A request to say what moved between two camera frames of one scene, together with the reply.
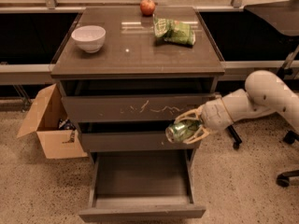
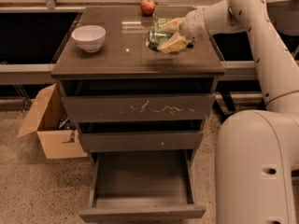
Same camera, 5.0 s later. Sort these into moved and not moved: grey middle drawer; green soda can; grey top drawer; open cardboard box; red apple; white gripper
Moved: green soda can; white gripper
Not moved: red apple; open cardboard box; grey top drawer; grey middle drawer
